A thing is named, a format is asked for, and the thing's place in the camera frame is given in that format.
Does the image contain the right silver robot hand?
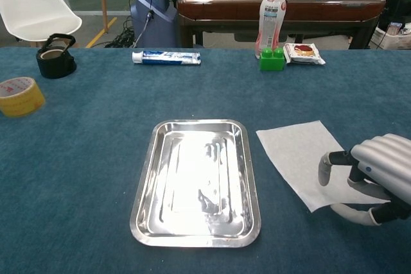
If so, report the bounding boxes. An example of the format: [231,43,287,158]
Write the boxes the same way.
[317,133,411,227]

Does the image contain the white paper sheet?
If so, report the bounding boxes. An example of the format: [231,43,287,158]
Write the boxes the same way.
[256,120,392,213]

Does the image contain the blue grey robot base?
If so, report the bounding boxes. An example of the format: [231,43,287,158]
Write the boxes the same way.
[130,0,179,49]

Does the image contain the stainless steel tray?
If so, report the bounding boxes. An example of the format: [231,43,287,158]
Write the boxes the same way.
[129,119,262,248]

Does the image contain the white storage box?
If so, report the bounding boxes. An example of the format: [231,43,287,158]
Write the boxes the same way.
[372,22,411,51]

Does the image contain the white red snack packet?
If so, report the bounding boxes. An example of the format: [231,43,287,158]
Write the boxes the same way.
[283,42,326,66]

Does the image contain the green building block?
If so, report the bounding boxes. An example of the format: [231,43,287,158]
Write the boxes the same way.
[259,47,286,72]

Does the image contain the clear pink drink bottle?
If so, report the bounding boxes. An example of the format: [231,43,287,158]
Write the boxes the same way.
[255,0,286,60]

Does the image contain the brown mahjong table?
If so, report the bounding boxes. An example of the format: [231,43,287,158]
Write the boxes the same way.
[176,0,386,50]

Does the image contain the white blue toothpaste tube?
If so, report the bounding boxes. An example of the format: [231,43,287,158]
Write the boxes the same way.
[132,49,202,65]

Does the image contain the black teapot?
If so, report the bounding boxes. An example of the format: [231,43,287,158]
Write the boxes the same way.
[35,33,78,80]

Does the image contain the yellow tape roll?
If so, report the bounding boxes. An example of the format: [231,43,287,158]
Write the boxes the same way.
[0,76,46,118]

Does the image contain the white chair wooden legs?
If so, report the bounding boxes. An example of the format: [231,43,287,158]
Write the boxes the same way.
[0,0,83,47]

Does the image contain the black cable bundle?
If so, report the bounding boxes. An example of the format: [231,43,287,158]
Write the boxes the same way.
[104,17,142,49]

